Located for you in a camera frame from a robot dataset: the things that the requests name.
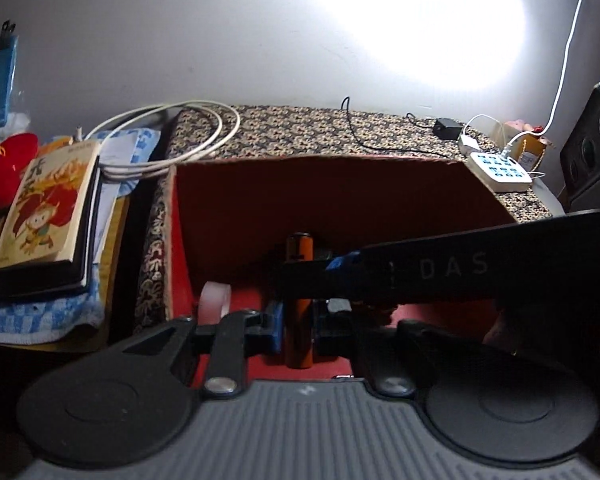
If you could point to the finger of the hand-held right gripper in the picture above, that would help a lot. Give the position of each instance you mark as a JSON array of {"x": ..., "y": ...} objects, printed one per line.
[{"x": 342, "y": 261}]

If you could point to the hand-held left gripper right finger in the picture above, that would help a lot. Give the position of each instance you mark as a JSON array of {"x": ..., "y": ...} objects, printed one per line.
[{"x": 385, "y": 360}]

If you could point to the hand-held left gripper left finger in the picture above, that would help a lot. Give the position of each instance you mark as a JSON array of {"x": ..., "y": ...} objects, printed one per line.
[{"x": 276, "y": 325}]

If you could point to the orange cylindrical battery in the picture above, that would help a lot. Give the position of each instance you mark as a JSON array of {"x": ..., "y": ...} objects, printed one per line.
[{"x": 300, "y": 330}]

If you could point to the red cardboard box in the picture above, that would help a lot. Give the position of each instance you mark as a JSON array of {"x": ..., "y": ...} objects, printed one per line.
[{"x": 330, "y": 195}]

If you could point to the small clear tape roll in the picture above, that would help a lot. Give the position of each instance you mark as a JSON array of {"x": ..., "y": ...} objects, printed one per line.
[{"x": 212, "y": 300}]

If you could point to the person's right hand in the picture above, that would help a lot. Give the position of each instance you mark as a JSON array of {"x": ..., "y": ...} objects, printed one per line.
[{"x": 505, "y": 330}]

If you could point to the white power strip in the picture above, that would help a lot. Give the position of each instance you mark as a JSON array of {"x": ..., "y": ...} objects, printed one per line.
[{"x": 497, "y": 172}]

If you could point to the white plug adapter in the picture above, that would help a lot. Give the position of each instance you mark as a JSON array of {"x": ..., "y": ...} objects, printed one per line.
[{"x": 469, "y": 144}]

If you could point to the golden gift bag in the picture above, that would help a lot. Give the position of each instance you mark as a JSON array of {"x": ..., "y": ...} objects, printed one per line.
[{"x": 530, "y": 152}]

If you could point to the floral patterned blanket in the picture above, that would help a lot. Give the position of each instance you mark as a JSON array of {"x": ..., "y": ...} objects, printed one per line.
[{"x": 305, "y": 130}]

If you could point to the black charger adapter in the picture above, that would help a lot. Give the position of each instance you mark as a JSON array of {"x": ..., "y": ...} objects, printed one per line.
[{"x": 446, "y": 128}]

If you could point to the black speaker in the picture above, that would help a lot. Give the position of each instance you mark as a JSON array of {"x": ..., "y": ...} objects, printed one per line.
[{"x": 595, "y": 160}]

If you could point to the blue and white packet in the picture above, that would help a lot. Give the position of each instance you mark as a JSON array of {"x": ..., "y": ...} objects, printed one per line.
[{"x": 145, "y": 142}]

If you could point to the black notebook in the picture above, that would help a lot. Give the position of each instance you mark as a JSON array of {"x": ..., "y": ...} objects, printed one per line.
[{"x": 45, "y": 285}]

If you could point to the blue checkered towel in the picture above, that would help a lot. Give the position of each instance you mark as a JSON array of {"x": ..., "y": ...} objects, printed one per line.
[{"x": 30, "y": 320}]

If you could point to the illustrated yellow book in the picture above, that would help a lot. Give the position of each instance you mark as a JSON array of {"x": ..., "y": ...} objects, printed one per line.
[{"x": 45, "y": 210}]

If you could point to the red plush toy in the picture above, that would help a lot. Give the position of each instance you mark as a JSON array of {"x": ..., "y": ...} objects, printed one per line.
[{"x": 5, "y": 165}]

